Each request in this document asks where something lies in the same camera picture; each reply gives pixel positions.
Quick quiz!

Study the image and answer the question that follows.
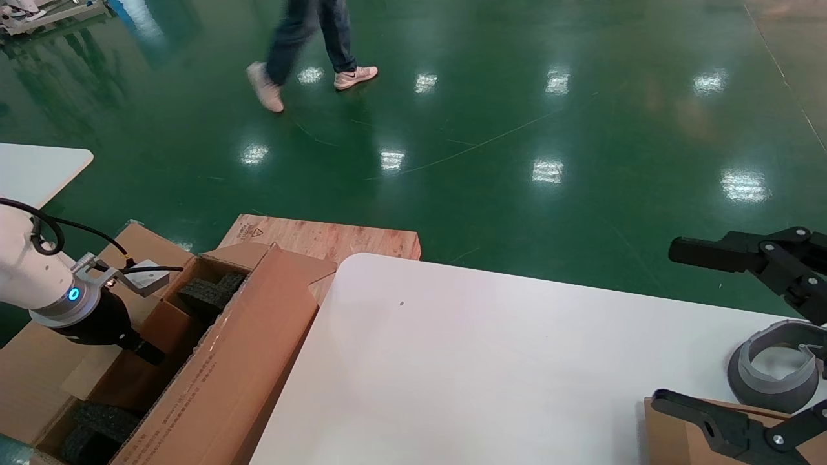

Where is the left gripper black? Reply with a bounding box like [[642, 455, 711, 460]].
[[55, 292, 165, 366]]

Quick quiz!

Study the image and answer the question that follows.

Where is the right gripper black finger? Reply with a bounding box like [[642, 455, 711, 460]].
[[669, 226, 827, 327], [651, 389, 827, 465]]

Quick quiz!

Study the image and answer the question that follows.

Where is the small brown cardboard box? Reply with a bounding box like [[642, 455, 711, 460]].
[[61, 298, 206, 414]]

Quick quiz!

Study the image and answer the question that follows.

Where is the large open cardboard box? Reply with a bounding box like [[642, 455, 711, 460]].
[[0, 223, 337, 465]]

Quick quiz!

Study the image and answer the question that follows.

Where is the brown cardboard carton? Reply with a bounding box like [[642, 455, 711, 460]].
[[643, 397, 827, 465]]

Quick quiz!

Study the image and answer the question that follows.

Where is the black foam insert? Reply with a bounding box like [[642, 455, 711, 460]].
[[178, 271, 246, 324], [58, 404, 143, 465]]

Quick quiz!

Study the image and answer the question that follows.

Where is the white side table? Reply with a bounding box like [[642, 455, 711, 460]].
[[0, 143, 94, 211]]

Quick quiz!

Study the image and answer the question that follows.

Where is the wooden pallet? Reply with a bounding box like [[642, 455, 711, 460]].
[[218, 214, 422, 304]]

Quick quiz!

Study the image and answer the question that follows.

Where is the pink sneaker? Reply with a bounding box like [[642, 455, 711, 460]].
[[246, 61, 285, 114], [333, 65, 379, 91]]

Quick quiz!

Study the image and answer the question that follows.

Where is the grey metal robot stand base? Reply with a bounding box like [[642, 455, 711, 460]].
[[0, 0, 110, 36]]

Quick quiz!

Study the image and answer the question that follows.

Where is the person in blue jeans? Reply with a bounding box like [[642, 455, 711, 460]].
[[265, 0, 359, 88]]

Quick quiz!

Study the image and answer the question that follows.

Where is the grey plastic ring part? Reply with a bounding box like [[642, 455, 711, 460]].
[[727, 318, 827, 414]]

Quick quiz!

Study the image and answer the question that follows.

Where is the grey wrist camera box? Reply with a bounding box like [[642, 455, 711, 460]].
[[126, 260, 170, 298]]

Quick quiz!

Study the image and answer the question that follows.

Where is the short black camera cable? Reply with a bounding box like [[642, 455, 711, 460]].
[[97, 262, 185, 275]]

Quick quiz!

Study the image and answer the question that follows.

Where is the black cable with yellow connector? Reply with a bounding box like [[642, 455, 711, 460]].
[[0, 197, 138, 269]]

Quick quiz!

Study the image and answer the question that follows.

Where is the silver camera mounting bracket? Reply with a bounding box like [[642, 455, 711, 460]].
[[71, 253, 130, 291]]

